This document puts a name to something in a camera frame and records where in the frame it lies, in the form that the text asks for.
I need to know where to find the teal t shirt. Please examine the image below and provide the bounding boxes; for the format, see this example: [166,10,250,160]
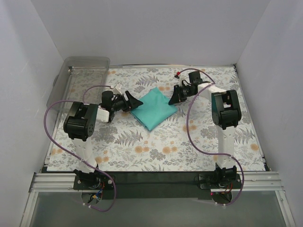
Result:
[131,87,178,131]

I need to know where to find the clear plastic bin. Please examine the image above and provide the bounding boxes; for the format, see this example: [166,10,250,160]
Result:
[46,56,110,107]

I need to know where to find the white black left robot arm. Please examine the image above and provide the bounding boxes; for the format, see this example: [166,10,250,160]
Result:
[63,90,143,189]

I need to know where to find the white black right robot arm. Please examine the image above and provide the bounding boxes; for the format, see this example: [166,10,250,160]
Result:
[169,68,242,188]

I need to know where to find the floral patterned table mat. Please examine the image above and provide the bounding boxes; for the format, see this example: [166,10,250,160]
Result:
[47,67,265,173]

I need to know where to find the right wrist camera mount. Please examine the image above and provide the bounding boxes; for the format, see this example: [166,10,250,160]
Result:
[174,72,187,87]

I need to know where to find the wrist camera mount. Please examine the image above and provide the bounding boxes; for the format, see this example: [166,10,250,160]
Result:
[174,72,187,87]
[109,83,123,96]

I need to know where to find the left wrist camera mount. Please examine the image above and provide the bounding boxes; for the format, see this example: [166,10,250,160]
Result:
[109,83,123,96]

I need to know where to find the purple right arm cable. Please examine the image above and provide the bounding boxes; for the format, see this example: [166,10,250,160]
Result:
[176,68,244,207]

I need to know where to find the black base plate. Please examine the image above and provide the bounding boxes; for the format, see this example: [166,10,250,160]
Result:
[73,171,241,200]

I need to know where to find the aluminium frame rail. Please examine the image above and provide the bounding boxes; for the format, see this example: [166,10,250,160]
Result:
[21,171,295,227]

